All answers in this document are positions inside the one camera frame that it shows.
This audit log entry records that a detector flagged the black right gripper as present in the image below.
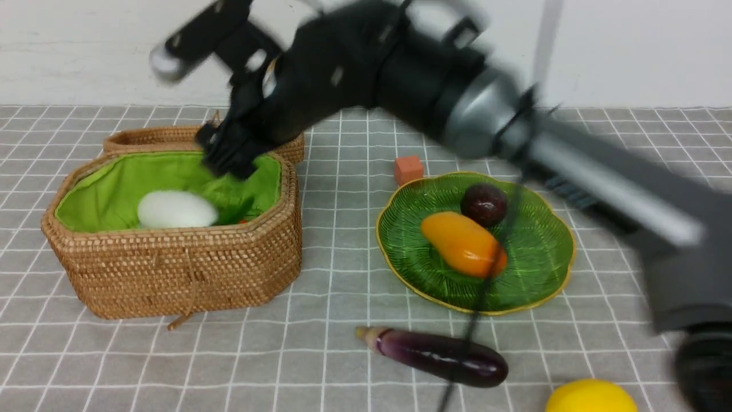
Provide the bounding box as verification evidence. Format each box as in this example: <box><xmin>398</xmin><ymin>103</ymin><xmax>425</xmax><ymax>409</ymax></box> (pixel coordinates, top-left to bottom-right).
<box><xmin>196</xmin><ymin>1</ymin><xmax>404</xmax><ymax>181</ymax></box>

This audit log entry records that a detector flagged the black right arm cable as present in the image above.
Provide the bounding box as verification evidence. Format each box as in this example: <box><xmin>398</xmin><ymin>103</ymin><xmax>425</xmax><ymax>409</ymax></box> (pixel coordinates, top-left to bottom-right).
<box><xmin>437</xmin><ymin>86</ymin><xmax>538</xmax><ymax>412</ymax></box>

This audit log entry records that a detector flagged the dark purple passion fruit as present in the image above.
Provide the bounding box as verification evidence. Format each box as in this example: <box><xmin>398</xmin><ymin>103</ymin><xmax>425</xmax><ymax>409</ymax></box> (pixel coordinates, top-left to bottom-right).
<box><xmin>460</xmin><ymin>183</ymin><xmax>508</xmax><ymax>228</ymax></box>

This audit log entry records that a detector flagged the white radish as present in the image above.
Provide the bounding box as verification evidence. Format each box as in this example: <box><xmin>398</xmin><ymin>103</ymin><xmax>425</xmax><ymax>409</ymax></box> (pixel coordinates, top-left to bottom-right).
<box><xmin>137</xmin><ymin>190</ymin><xmax>219</xmax><ymax>229</ymax></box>

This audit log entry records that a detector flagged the purple eggplant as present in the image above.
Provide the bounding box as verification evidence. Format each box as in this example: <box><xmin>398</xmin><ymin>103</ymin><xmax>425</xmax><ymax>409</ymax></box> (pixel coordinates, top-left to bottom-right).
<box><xmin>355</xmin><ymin>326</ymin><xmax>509</xmax><ymax>388</ymax></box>

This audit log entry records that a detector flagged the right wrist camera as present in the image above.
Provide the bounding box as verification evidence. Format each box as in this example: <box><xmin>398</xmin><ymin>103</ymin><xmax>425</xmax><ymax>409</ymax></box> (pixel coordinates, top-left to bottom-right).
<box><xmin>149</xmin><ymin>1</ymin><xmax>283</xmax><ymax>84</ymax></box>

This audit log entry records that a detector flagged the orange mango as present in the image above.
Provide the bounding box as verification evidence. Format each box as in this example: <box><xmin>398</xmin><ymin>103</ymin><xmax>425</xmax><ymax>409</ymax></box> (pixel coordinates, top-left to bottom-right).
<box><xmin>419</xmin><ymin>211</ymin><xmax>508</xmax><ymax>279</ymax></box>

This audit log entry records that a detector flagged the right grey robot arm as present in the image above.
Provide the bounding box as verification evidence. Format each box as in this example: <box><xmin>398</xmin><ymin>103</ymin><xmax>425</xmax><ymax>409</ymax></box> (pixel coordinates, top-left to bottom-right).
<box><xmin>165</xmin><ymin>1</ymin><xmax>730</xmax><ymax>411</ymax></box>

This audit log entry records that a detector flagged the woven rattan basket green lining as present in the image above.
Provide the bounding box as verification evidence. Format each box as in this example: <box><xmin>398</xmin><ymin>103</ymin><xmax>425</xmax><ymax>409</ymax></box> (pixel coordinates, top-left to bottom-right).
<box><xmin>40</xmin><ymin>150</ymin><xmax>303</xmax><ymax>329</ymax></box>

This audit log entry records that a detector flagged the grey checked tablecloth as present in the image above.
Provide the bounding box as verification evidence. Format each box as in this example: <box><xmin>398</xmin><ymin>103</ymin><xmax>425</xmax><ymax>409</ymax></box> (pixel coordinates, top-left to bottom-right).
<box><xmin>0</xmin><ymin>105</ymin><xmax>732</xmax><ymax>412</ymax></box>

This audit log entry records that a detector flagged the yellow lemon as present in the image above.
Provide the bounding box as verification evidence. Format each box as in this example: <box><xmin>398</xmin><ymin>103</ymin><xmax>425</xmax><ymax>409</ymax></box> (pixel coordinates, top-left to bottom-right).
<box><xmin>544</xmin><ymin>379</ymin><xmax>638</xmax><ymax>412</ymax></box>

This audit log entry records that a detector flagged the small orange cube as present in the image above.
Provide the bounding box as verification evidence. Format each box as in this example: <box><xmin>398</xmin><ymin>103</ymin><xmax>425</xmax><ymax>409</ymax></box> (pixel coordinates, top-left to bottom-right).
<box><xmin>393</xmin><ymin>156</ymin><xmax>424</xmax><ymax>186</ymax></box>

